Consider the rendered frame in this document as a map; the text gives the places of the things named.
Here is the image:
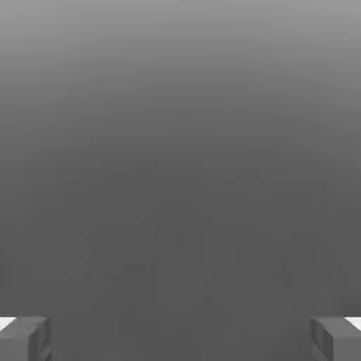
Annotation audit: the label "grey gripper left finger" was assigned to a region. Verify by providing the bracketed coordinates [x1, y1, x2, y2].
[0, 315, 54, 361]

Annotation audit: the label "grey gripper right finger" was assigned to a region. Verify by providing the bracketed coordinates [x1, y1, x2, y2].
[309, 316, 361, 361]

